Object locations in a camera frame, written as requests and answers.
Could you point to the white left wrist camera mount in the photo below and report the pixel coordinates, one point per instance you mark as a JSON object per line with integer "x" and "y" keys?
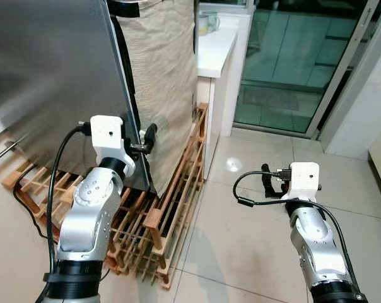
{"x": 107, "y": 136}

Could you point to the white framed glass sliding door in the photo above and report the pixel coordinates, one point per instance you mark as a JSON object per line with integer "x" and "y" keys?
{"x": 285, "y": 57}

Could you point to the pale green mug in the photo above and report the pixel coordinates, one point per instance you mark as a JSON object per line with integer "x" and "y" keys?
{"x": 214, "y": 21}

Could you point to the wooden slatted rack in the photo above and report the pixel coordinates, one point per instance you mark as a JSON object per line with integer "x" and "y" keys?
{"x": 162, "y": 221}

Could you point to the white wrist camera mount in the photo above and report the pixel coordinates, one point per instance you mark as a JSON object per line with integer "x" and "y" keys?
{"x": 305, "y": 180}
{"x": 107, "y": 136}

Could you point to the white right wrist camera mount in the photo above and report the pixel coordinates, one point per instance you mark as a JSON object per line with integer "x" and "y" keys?
{"x": 305, "y": 180}

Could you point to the thin metal rod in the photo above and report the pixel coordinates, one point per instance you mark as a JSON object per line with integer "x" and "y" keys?
{"x": 7, "y": 151}

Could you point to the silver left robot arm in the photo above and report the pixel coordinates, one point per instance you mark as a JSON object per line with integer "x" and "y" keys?
{"x": 93, "y": 202}

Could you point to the white counter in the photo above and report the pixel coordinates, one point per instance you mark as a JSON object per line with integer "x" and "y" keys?
{"x": 212, "y": 53}

